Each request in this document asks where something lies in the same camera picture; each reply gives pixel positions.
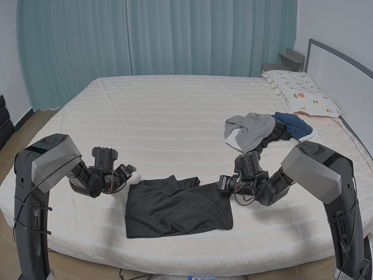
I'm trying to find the white printed pillow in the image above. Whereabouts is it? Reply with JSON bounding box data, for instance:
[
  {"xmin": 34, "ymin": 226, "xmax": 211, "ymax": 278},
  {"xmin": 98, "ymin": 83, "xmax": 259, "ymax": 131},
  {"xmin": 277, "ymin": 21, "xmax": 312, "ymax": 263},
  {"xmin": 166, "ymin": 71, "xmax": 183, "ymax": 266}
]
[{"xmin": 260, "ymin": 70, "xmax": 343, "ymax": 118}]

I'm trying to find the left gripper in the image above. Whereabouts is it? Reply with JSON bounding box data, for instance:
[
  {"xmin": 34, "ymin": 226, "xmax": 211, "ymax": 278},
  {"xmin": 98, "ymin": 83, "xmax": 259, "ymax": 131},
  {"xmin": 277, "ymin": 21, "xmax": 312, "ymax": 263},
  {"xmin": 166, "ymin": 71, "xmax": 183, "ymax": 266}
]
[{"xmin": 111, "ymin": 164, "xmax": 138, "ymax": 191}]

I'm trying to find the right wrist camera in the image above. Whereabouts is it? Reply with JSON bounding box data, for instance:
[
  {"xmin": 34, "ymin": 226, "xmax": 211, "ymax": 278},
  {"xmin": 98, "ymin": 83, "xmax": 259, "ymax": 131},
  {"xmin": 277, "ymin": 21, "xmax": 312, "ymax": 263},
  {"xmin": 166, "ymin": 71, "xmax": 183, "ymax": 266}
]
[{"xmin": 234, "ymin": 152, "xmax": 262, "ymax": 176}]

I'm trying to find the black garment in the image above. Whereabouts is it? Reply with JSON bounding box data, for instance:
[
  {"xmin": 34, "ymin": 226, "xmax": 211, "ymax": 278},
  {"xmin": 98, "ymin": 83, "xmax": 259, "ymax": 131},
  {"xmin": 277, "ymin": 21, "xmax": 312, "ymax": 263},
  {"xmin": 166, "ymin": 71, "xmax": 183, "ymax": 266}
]
[{"xmin": 125, "ymin": 174, "xmax": 234, "ymax": 239}]

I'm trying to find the black chest of drawers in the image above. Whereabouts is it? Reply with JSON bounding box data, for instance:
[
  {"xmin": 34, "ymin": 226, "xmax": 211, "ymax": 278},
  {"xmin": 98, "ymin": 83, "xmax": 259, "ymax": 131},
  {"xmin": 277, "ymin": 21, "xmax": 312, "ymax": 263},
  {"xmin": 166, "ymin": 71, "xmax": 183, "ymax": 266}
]
[{"xmin": 0, "ymin": 94, "xmax": 16, "ymax": 151}]

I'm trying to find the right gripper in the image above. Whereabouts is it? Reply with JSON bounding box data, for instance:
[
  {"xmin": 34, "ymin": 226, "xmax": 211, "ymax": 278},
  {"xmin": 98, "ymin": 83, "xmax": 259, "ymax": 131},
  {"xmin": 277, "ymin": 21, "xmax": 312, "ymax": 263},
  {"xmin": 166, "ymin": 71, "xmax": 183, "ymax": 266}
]
[{"xmin": 217, "ymin": 174, "xmax": 242, "ymax": 193}]

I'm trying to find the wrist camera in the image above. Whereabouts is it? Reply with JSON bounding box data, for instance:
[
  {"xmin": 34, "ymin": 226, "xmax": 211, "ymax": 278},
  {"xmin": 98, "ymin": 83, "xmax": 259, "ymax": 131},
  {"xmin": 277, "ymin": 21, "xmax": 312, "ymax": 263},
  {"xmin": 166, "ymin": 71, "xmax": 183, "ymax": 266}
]
[
  {"xmin": 234, "ymin": 152, "xmax": 262, "ymax": 176},
  {"xmin": 92, "ymin": 146, "xmax": 119, "ymax": 168}
]

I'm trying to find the grey bedside table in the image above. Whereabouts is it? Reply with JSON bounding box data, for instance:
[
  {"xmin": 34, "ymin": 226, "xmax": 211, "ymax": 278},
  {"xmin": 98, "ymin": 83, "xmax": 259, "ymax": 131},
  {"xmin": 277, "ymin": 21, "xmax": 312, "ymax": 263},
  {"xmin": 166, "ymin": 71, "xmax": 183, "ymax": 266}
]
[{"xmin": 261, "ymin": 47, "xmax": 305, "ymax": 77}]

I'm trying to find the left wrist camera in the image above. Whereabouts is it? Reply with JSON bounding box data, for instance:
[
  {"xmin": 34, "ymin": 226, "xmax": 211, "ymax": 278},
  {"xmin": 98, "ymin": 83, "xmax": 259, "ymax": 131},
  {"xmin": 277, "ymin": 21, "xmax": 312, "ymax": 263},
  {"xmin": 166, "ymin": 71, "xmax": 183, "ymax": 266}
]
[{"xmin": 92, "ymin": 146, "xmax": 119, "ymax": 168}]

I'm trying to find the bed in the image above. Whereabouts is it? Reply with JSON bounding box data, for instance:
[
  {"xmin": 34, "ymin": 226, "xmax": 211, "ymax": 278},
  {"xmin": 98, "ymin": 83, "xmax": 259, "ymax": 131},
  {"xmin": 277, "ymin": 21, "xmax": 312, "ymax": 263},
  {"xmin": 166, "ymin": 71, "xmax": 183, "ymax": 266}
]
[{"xmin": 0, "ymin": 38, "xmax": 373, "ymax": 276}]

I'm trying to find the pile of clothes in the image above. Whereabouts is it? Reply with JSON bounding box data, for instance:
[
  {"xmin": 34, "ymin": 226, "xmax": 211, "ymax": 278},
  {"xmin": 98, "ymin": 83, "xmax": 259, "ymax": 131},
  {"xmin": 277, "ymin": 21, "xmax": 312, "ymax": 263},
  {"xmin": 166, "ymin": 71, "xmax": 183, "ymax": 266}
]
[{"xmin": 224, "ymin": 112, "xmax": 317, "ymax": 154}]

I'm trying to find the blue-green curtain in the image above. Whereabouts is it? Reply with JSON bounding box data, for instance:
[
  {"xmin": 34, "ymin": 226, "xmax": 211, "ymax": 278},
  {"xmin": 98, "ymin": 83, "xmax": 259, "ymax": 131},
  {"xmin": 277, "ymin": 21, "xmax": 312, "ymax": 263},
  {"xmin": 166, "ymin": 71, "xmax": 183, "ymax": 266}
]
[
  {"xmin": 17, "ymin": 0, "xmax": 131, "ymax": 112},
  {"xmin": 127, "ymin": 0, "xmax": 298, "ymax": 77}
]

